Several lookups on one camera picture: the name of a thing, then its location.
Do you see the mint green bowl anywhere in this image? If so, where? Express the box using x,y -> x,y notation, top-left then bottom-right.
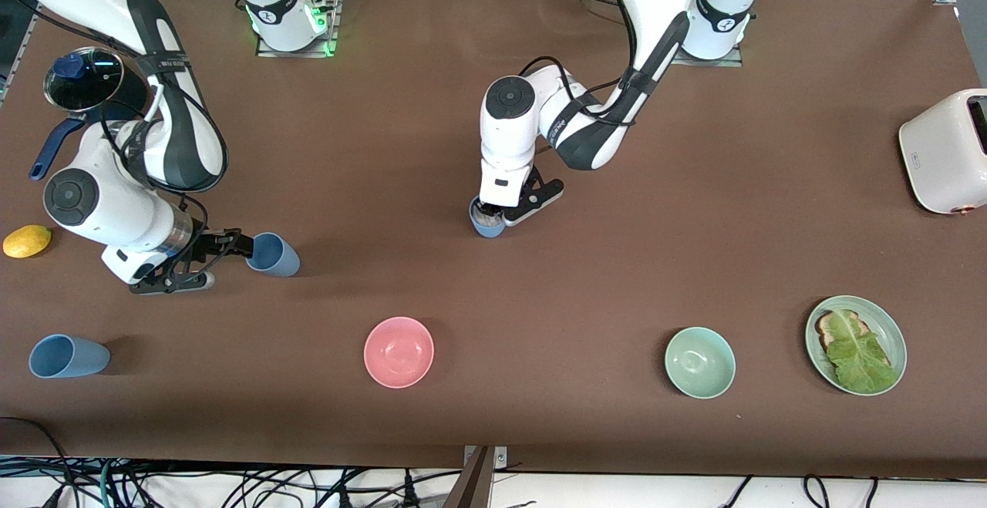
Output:
664,326 -> 736,400

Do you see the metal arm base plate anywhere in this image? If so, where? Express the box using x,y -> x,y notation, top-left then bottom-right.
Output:
671,47 -> 743,68
256,0 -> 340,58

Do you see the small metal table bracket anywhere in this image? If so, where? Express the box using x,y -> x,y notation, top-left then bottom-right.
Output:
463,446 -> 509,470

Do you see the green lettuce leaf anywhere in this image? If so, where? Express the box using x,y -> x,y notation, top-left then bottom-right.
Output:
824,308 -> 900,395

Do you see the white toaster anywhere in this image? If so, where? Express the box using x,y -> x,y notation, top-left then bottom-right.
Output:
898,89 -> 987,216

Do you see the blue plastic cup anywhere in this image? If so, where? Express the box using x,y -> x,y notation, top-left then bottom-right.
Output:
468,195 -> 507,240
29,334 -> 111,379
245,232 -> 301,278

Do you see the yellow lemon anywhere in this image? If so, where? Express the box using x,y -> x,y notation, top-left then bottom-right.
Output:
2,224 -> 52,259

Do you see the dark blue saucepan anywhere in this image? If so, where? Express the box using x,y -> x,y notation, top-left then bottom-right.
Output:
29,45 -> 147,182

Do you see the mint green plate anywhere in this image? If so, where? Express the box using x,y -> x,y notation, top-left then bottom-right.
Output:
804,295 -> 908,397

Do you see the slice of bread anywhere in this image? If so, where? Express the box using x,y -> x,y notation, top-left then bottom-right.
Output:
815,309 -> 895,370

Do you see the pink bowl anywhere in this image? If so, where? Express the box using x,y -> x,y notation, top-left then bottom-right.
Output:
363,316 -> 435,389

